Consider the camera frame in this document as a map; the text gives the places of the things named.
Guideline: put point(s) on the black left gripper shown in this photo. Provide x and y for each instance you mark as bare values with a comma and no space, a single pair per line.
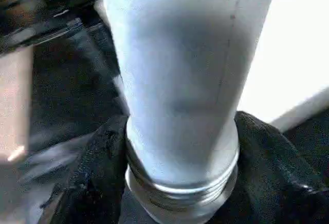
56,8

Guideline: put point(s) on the white plastic table top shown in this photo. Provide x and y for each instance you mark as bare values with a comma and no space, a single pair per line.
293,54

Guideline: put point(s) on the white plastic table leg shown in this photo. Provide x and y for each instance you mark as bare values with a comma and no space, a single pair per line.
180,80

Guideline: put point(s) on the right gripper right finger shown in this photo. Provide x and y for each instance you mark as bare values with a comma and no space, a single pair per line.
277,183

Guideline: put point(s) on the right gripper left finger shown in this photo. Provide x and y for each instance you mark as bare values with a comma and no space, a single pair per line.
95,178

